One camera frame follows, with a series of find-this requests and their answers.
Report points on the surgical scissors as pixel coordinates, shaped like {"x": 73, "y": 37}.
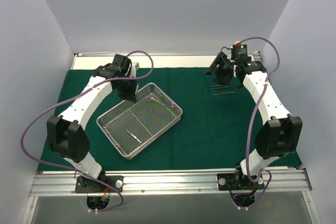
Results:
{"x": 155, "y": 99}

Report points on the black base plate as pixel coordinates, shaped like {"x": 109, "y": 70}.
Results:
{"x": 231, "y": 181}
{"x": 85, "y": 185}

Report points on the aluminium front rail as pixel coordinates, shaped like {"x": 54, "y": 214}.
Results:
{"x": 202, "y": 181}

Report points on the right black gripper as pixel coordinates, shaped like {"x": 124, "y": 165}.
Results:
{"x": 219, "y": 64}

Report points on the aluminium rail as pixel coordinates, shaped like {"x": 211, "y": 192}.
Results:
{"x": 202, "y": 181}
{"x": 257, "y": 57}

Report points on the metal mesh instrument tray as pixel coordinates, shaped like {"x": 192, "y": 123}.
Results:
{"x": 147, "y": 120}

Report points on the aluminium right side rail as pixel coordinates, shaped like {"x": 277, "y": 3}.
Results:
{"x": 257, "y": 57}

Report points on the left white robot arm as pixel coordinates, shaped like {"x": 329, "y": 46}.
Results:
{"x": 66, "y": 132}

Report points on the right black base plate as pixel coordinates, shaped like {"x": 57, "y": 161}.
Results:
{"x": 231, "y": 181}

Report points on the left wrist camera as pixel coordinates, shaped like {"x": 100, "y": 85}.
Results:
{"x": 134, "y": 69}

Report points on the metal forceps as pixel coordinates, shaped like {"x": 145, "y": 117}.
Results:
{"x": 135, "y": 137}

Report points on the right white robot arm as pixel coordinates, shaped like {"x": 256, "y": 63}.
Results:
{"x": 273, "y": 131}

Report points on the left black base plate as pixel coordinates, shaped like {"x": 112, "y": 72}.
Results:
{"x": 85, "y": 185}

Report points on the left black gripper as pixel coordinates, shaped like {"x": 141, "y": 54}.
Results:
{"x": 127, "y": 94}

